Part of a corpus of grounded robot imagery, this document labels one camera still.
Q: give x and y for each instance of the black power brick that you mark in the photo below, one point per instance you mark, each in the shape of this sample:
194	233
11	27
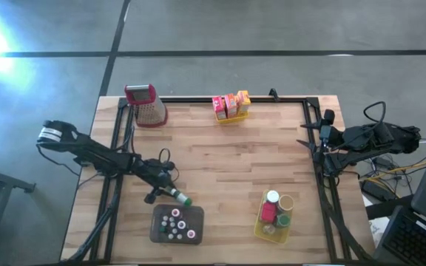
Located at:
374	190

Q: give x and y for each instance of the yellow Corn Pops cereal box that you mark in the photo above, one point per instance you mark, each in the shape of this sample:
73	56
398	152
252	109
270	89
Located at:
243	99

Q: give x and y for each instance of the black floor stand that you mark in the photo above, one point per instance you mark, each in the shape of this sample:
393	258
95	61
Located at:
9	181

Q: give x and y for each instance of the yellow plastic basket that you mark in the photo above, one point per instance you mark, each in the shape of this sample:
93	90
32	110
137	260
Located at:
235	120

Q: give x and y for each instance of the black clamp on frame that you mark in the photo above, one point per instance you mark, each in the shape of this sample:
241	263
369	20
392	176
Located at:
274	95

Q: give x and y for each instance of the red Froot Loops cereal box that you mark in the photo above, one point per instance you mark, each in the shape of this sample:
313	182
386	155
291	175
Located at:
218	105

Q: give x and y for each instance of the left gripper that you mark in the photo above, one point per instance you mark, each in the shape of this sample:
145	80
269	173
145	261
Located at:
155	173

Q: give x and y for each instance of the yellow translucent plastic bin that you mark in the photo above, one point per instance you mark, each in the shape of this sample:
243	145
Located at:
268	236

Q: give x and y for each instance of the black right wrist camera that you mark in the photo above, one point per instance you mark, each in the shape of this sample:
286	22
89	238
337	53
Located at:
328	116

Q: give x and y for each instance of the green food colouring bottle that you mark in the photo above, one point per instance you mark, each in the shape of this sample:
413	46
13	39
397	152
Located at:
181	198

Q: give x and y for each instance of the red smoked paprika tin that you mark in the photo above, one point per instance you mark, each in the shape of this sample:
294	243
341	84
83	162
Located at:
268	213

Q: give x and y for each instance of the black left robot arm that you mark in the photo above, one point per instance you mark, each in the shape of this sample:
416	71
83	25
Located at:
94	157

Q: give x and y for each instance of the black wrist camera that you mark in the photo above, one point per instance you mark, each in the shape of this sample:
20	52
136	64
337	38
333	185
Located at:
328	116
150	198

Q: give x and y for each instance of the orange Mini Wheats cereal box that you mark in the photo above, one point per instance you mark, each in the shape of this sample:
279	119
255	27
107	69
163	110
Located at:
230	105

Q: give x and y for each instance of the small glass spice jar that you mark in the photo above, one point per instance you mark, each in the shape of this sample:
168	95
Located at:
269	229

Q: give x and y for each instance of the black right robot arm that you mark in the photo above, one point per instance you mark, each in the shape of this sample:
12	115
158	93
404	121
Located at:
379	142

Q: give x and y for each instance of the grey translucent plastic bin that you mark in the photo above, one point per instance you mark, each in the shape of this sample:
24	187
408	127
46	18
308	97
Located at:
196	218

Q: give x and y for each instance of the black laptop keyboard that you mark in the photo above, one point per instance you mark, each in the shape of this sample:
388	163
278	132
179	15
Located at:
416	236

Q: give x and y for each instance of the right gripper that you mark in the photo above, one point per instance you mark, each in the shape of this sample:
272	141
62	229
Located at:
331	136

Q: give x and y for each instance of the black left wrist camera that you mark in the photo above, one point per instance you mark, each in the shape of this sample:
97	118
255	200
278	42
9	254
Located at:
150	198

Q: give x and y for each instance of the white paper sheet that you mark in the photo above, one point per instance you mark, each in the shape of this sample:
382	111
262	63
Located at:
377	229

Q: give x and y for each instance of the glass jar with silver lid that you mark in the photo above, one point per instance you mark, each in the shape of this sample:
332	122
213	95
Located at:
272	196

